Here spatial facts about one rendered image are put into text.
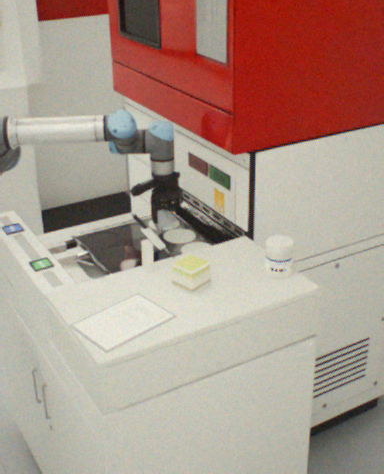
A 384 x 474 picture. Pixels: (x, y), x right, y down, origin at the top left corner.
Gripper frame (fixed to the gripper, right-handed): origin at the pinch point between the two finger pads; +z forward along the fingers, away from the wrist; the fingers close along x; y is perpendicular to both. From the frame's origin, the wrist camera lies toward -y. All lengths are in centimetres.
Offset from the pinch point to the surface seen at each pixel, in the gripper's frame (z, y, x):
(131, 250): 1.3, -3.7, -13.5
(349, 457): 91, 66, 15
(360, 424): 91, 68, 34
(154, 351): -3, 24, -65
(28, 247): -4.4, -28.6, -30.5
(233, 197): -14.8, 24.9, -1.2
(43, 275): -4.6, -16.1, -43.9
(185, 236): 1.3, 9.0, 0.1
